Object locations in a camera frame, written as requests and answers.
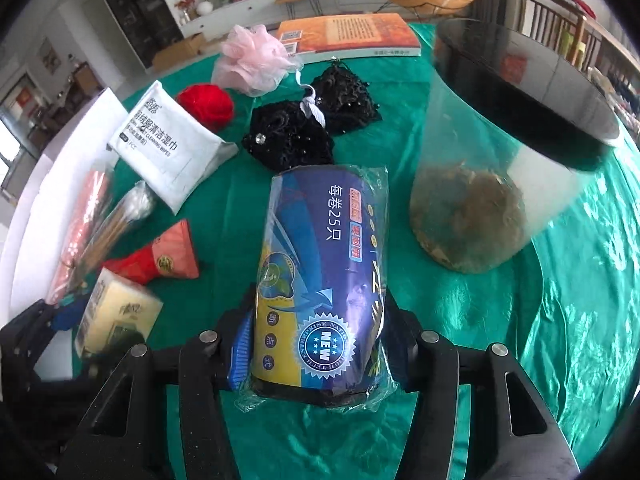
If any pink packet in clear wrap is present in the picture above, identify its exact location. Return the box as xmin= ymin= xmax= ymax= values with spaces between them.
xmin=45 ymin=167 xmax=117 ymax=306

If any red foil packet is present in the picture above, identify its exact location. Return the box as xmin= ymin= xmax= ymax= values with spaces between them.
xmin=102 ymin=219 xmax=201 ymax=286

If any orange book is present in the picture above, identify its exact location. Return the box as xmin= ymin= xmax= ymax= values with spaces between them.
xmin=274 ymin=12 xmax=423 ymax=61

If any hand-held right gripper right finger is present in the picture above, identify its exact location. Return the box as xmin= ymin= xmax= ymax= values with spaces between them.
xmin=382 ymin=295 xmax=583 ymax=480

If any wooden chair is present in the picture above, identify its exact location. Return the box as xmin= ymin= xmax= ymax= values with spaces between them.
xmin=520 ymin=0 xmax=601 ymax=68

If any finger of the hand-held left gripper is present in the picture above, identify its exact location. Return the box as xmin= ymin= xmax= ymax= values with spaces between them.
xmin=0 ymin=296 xmax=88 ymax=386

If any white hang tag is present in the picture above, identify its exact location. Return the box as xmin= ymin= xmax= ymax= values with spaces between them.
xmin=297 ymin=82 xmax=328 ymax=128

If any black lace hairnet with rhinestone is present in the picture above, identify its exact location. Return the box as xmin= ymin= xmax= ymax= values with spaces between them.
xmin=241 ymin=101 xmax=337 ymax=170

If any blue roll of plastic bags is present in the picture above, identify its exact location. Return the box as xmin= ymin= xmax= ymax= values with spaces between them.
xmin=235 ymin=162 xmax=401 ymax=413

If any cluttered side table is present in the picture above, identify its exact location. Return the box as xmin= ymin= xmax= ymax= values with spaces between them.
xmin=590 ymin=10 xmax=640 ymax=126

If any bag of cotton swabs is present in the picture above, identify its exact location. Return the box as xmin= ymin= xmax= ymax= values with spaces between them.
xmin=75 ymin=180 xmax=158 ymax=281

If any clear jar with black lid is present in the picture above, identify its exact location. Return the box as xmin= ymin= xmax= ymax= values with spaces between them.
xmin=409 ymin=19 xmax=621 ymax=275

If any red yarn ball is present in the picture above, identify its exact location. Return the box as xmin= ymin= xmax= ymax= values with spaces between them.
xmin=176 ymin=84 xmax=236 ymax=133

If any black tall cabinet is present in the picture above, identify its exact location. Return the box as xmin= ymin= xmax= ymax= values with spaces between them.
xmin=89 ymin=0 xmax=183 ymax=68

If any yellow tissue pack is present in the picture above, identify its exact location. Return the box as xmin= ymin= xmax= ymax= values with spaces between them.
xmin=74 ymin=267 xmax=165 ymax=361

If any green satin tablecloth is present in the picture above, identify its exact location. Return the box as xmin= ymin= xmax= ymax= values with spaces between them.
xmin=70 ymin=22 xmax=640 ymax=480

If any pink mesh bath pouf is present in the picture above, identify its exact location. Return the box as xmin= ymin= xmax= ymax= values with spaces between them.
xmin=211 ymin=24 xmax=304 ymax=97

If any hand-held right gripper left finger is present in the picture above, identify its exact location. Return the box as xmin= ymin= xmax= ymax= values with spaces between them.
xmin=55 ymin=287 xmax=261 ymax=480

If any white wet wipes pack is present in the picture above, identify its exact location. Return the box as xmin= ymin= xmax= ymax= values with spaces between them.
xmin=107 ymin=80 xmax=240 ymax=215

